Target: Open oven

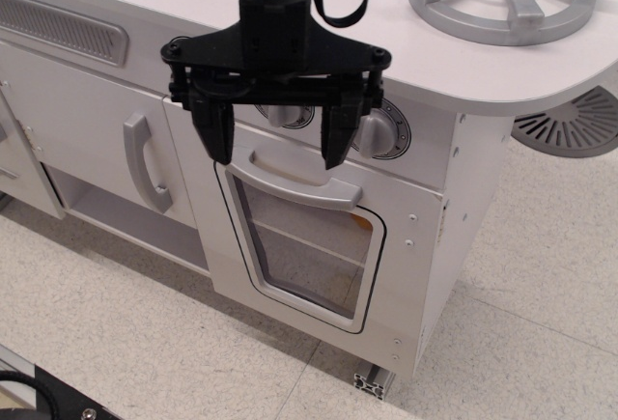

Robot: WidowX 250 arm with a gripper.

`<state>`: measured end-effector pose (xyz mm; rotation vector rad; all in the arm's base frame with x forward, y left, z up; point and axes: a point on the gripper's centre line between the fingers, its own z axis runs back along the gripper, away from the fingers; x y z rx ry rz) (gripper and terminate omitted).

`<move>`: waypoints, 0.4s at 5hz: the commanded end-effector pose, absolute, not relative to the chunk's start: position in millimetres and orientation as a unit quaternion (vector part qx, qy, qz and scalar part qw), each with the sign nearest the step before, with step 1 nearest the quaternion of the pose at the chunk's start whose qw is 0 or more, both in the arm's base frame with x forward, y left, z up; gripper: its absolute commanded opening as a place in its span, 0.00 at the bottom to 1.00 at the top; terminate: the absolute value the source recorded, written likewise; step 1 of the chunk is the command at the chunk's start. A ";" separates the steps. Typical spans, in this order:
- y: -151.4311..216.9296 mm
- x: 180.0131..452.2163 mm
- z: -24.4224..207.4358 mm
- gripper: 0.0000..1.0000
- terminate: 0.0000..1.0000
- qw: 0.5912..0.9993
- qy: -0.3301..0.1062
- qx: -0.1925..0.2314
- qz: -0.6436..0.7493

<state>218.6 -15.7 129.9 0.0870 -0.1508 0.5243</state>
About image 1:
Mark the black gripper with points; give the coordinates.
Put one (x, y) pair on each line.
(275, 55)

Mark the grey oven door handle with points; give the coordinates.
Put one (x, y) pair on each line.
(332, 195)

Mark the white oven door with window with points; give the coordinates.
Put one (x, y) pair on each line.
(355, 279)

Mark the grey middle oven knob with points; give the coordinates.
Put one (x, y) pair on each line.
(287, 116)

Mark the grey right timer knob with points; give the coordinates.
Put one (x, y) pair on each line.
(383, 134)

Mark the white toy kitchen stove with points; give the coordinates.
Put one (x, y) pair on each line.
(460, 99)

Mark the white cabinet door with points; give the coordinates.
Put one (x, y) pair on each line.
(75, 121)

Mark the grey vent grille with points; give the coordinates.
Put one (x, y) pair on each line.
(71, 31)

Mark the grey slotted round disc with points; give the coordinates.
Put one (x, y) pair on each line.
(585, 126)

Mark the grey cabinet door handle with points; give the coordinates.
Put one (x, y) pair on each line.
(137, 134)

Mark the aluminium extrusion rail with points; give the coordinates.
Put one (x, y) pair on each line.
(373, 379)

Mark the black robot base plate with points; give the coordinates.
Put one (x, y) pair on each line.
(31, 392)

